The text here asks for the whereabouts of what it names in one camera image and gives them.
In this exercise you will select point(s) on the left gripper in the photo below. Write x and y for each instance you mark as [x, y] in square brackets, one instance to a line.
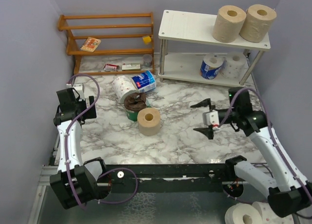
[91, 113]

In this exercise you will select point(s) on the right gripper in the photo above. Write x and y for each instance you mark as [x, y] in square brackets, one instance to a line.
[208, 130]

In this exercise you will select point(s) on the blue packaged roll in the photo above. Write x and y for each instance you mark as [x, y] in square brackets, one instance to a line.
[211, 65]
[144, 82]

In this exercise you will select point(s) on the white dotted roll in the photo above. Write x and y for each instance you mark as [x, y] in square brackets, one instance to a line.
[268, 216]
[234, 62]
[123, 87]

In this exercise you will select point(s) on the brown roll back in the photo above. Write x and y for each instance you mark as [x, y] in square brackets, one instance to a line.
[228, 23]

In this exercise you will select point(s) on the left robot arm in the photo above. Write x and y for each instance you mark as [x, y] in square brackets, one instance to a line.
[75, 182]

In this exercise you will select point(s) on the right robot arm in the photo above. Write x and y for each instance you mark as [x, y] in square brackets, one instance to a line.
[288, 191]

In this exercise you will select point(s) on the white two-tier shelf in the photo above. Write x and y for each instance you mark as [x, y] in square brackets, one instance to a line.
[185, 38]

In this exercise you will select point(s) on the green wrapped brown roll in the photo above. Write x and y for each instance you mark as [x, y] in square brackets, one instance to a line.
[134, 103]

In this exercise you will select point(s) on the red white small box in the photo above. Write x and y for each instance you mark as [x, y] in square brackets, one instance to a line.
[110, 67]

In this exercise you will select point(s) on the white green flat box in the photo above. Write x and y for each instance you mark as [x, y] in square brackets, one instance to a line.
[131, 66]

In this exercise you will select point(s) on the orange booklet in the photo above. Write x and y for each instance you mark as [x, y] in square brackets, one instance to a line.
[90, 44]

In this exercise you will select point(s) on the grey small cup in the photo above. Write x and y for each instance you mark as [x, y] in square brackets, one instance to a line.
[147, 60]

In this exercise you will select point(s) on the yellow sponge block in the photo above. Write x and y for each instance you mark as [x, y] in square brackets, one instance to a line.
[147, 39]

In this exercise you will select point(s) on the white dotted roll bottom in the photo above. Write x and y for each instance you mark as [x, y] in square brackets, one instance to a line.
[268, 216]

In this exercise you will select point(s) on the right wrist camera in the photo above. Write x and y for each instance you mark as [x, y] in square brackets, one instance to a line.
[211, 119]

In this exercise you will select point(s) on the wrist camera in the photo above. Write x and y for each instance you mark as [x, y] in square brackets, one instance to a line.
[78, 90]
[211, 119]

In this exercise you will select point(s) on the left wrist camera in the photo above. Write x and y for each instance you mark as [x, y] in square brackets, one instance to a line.
[78, 90]

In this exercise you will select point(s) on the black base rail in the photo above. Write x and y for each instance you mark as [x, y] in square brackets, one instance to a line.
[169, 178]

